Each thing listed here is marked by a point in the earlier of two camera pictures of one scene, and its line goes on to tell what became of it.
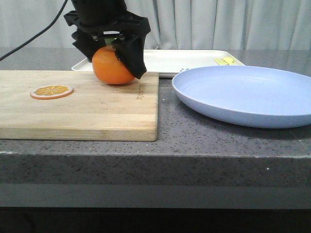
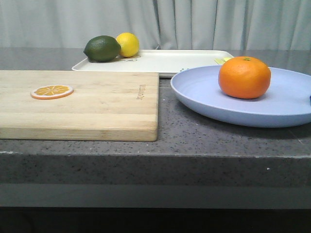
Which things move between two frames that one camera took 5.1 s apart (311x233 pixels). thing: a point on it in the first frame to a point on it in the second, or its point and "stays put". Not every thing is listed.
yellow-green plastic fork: [220, 61] stays put
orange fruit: [108, 68] to [245, 77]
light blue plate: [255, 96] stays put
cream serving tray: [168, 62] stays put
